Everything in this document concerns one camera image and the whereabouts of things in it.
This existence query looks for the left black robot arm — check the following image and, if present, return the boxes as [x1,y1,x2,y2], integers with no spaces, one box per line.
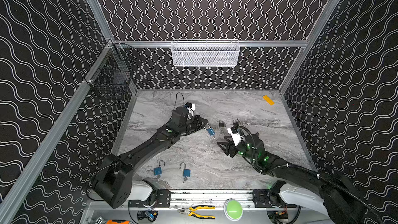
[89,106,208,208]

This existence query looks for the white wire basket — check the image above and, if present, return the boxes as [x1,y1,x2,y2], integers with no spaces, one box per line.
[171,39,240,67]

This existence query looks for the green round button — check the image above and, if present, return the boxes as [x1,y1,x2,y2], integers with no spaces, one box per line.
[223,199,243,222]

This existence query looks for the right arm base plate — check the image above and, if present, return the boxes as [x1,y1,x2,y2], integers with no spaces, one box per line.
[252,189,297,208]

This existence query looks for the yellow handled pliers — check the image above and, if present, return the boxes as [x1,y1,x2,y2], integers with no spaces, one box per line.
[177,205,216,220]

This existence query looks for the green circuit board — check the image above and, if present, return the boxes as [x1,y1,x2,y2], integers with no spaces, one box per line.
[137,211,158,222]

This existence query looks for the orange tool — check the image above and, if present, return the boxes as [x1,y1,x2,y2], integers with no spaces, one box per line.
[106,219,131,224]

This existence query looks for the yellow block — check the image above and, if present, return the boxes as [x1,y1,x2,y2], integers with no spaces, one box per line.
[263,95,275,105]

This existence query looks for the blue padlock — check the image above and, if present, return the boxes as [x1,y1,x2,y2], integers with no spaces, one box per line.
[204,124,215,137]
[179,162,191,183]
[154,160,166,178]

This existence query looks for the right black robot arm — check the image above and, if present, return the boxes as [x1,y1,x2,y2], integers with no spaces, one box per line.
[218,123,382,224]

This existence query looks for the black padlock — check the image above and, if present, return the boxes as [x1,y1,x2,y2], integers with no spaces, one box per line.
[219,120,226,128]
[233,120,239,129]

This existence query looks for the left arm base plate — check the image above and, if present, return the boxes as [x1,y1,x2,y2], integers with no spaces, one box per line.
[127,189,172,208]

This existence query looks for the black wire basket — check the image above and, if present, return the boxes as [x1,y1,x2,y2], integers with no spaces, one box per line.
[88,41,142,101]

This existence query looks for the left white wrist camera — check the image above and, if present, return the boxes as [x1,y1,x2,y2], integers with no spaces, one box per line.
[184,102,196,116]

